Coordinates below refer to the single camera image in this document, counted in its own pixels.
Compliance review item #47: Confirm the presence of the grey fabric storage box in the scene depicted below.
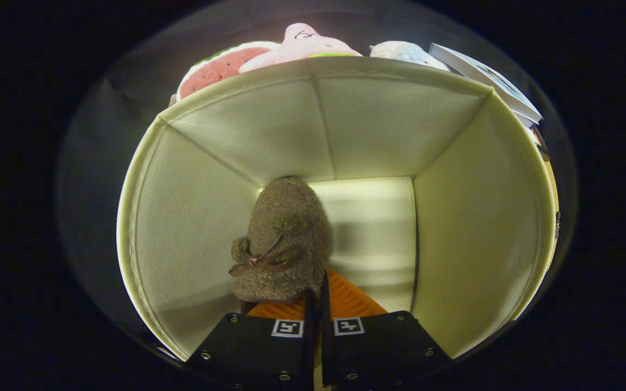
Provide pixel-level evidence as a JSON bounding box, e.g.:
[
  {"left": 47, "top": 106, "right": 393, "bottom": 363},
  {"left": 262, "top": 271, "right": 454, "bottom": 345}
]
[{"left": 116, "top": 56, "right": 557, "bottom": 362}]

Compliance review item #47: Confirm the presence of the white book with portrait cover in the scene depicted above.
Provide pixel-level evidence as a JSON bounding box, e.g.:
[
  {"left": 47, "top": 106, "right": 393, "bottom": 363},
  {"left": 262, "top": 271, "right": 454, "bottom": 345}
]
[{"left": 429, "top": 42, "right": 543, "bottom": 125}]

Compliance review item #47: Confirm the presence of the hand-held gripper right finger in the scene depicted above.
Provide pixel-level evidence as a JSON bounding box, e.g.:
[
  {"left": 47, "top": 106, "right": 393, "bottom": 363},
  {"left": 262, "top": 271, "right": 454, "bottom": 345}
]
[{"left": 320, "top": 270, "right": 453, "bottom": 391}]

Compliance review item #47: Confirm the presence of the brown fuzzy shoe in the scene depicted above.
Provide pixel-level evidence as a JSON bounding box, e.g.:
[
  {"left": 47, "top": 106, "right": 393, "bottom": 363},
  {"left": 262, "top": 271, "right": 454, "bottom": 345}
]
[{"left": 228, "top": 175, "right": 334, "bottom": 304}]

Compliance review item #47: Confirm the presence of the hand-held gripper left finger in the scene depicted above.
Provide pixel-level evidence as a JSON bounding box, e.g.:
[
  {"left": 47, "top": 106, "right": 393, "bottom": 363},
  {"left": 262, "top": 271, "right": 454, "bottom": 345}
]
[{"left": 185, "top": 288, "right": 316, "bottom": 391}]

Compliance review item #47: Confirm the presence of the white and blue plush toy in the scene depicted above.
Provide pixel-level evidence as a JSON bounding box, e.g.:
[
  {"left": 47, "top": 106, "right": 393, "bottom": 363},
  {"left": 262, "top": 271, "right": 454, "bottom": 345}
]
[{"left": 369, "top": 41, "right": 451, "bottom": 71}]

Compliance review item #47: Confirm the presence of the thick white book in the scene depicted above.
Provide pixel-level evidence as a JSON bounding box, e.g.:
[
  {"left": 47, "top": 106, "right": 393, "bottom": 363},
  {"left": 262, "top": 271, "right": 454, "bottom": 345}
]
[{"left": 513, "top": 110, "right": 537, "bottom": 131}]

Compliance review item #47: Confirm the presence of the watermelon slice plush toy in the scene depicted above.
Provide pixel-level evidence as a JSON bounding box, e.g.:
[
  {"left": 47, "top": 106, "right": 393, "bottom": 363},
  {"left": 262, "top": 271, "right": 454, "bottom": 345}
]
[{"left": 174, "top": 41, "right": 281, "bottom": 101}]

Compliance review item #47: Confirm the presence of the pink starfish plush toy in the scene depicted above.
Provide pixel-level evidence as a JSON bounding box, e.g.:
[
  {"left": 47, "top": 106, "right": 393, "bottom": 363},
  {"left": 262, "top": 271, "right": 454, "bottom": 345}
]
[{"left": 239, "top": 23, "right": 362, "bottom": 74}]

